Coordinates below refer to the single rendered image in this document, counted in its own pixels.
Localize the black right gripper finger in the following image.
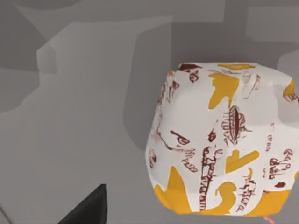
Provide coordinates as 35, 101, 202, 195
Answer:
57, 183, 108, 224

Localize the white and yellow printed box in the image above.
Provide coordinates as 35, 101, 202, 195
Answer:
144, 62, 299, 217

